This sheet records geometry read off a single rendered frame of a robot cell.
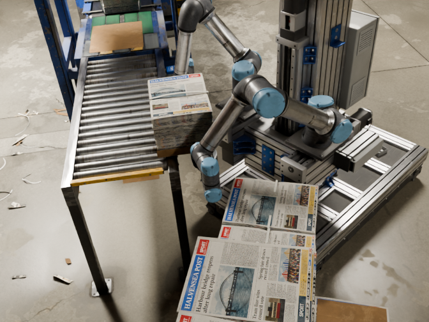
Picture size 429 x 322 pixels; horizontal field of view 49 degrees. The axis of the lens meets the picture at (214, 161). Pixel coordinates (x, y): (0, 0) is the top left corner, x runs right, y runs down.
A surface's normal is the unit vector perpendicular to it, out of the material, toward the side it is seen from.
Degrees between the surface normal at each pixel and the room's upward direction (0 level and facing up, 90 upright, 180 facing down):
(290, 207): 1
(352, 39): 90
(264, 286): 0
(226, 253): 1
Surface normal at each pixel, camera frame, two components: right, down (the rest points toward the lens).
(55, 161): -0.06, -0.77
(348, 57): -0.72, 0.47
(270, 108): 0.24, 0.54
